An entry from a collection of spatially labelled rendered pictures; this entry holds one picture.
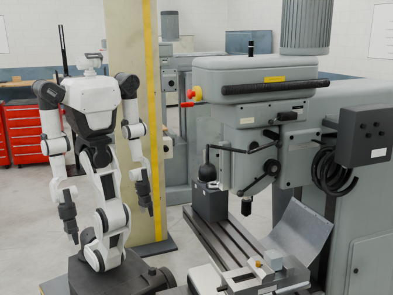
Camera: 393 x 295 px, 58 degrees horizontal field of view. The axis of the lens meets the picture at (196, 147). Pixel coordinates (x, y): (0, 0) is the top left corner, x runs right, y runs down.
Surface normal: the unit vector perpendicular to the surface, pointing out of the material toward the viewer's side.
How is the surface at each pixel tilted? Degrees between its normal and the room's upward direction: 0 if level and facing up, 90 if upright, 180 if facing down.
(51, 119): 89
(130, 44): 90
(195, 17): 90
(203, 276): 0
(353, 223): 88
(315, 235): 62
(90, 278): 0
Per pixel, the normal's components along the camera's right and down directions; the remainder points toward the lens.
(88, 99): 0.61, 0.23
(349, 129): -0.94, 0.12
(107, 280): -0.01, -0.95
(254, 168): 0.36, 0.28
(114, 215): 0.55, -0.18
